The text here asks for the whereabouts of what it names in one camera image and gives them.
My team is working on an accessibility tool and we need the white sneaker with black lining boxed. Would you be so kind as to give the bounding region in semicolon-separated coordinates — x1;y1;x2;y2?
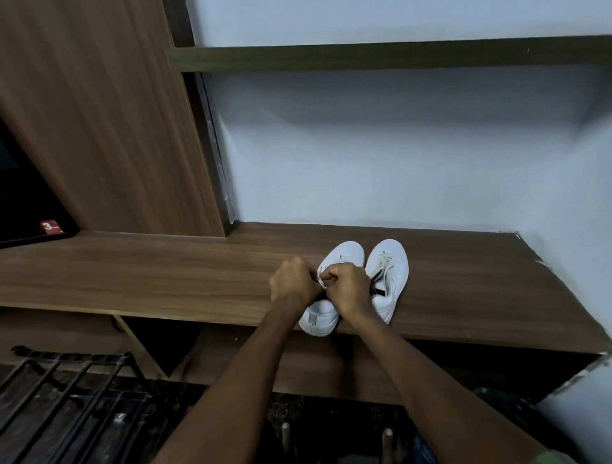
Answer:
364;239;410;325

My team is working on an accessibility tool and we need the black television screen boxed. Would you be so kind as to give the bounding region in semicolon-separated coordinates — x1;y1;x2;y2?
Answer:
0;116;81;250

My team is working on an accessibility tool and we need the person's right hand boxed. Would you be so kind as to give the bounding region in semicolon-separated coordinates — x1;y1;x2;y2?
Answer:
318;263;376;322

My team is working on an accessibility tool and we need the person's left forearm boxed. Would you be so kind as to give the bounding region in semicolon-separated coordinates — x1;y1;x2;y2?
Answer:
162;295;311;464

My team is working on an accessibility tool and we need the white sneaker with grey heel tab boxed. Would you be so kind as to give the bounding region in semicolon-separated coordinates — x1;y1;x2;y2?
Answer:
299;240;367;338

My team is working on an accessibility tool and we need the dark wooden wall shelf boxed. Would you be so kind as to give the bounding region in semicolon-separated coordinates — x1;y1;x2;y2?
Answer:
166;35;612;74

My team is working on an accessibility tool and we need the black metal rack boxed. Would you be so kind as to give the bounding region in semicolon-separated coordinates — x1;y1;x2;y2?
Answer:
0;344;161;464

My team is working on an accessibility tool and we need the brown wooden cabinet panel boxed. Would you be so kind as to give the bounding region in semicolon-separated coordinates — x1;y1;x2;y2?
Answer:
0;0;228;239

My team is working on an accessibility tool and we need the green sleeve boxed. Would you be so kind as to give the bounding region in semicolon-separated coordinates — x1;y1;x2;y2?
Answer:
521;448;596;464

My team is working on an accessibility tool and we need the person's right forearm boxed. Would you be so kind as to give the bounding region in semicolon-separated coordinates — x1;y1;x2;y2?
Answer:
340;310;550;464

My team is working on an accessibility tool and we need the person's left hand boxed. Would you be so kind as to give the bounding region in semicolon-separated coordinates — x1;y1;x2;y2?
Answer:
269;256;326;309

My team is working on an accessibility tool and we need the person's right foot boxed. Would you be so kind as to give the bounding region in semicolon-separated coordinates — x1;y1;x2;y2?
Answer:
381;428;398;464

